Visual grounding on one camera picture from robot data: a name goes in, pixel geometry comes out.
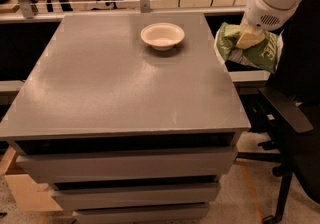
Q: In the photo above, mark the green jalapeno chip bag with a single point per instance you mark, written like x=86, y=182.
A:
x=265, y=55

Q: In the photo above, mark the white paper bowl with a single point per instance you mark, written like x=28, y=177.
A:
x=162, y=36

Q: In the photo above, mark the black office chair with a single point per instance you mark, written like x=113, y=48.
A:
x=288, y=109

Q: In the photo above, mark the grey drawer cabinet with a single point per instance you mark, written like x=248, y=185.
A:
x=123, y=132

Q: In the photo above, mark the wooden board on floor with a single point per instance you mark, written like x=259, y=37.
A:
x=28, y=195

